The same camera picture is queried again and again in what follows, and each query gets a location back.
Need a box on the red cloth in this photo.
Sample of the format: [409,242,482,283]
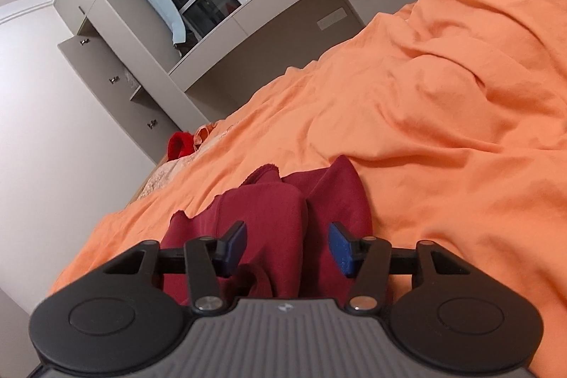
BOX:
[167,132,201,161]

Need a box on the orange blanket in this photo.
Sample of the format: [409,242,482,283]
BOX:
[44,0,567,378]

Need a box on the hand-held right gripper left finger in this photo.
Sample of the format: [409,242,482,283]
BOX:
[101,221,248,314]

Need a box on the beige lace pillow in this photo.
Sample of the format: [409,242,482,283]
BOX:
[134,123,224,202]

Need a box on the white wall outlet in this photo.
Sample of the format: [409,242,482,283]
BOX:
[316,8,347,30]

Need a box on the maroon shirt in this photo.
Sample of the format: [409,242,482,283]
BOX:
[158,155,391,307]

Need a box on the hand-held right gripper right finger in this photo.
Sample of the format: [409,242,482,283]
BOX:
[328,222,471,314]

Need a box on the grey desk shelf unit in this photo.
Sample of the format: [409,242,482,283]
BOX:
[168,0,471,123]

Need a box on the grey wardrobe with handles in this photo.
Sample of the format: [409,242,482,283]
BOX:
[52,0,209,166]

